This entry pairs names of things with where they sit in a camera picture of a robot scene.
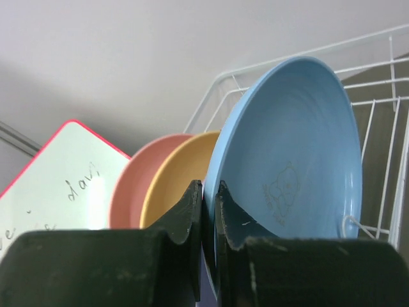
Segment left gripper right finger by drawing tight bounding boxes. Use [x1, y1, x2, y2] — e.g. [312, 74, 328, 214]
[215, 182, 408, 306]

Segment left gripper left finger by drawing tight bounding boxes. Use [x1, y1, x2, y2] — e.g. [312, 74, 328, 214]
[1, 180, 202, 306]

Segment pink plate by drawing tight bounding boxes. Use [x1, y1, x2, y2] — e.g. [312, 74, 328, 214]
[109, 133, 193, 229]

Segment yellow plate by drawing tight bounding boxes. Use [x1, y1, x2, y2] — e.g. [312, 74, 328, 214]
[139, 130, 220, 228]

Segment blue plate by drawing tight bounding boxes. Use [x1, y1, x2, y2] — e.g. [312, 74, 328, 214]
[203, 56, 362, 296]

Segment red-framed whiteboard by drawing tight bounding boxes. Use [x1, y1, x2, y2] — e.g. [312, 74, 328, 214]
[1, 120, 130, 255]

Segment white wire dish rack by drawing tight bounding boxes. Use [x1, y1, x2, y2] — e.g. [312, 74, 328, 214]
[185, 30, 408, 247]

